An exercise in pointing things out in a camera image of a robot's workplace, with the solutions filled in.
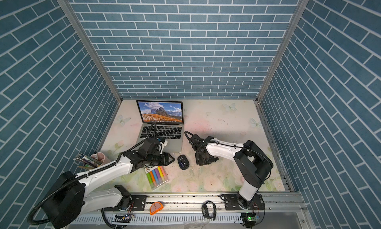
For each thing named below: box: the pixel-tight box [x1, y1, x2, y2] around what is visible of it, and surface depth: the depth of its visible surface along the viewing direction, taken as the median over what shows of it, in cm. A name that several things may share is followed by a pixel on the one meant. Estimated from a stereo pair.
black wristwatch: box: [201, 200, 217, 221], surface depth 71 cm
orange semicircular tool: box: [149, 201, 164, 216], surface depth 72 cm
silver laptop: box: [135, 100, 185, 153], surface depth 101 cm
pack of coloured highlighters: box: [143, 165, 170, 191], surface depth 83 cm
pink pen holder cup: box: [90, 151, 106, 167], surface depth 82 cm
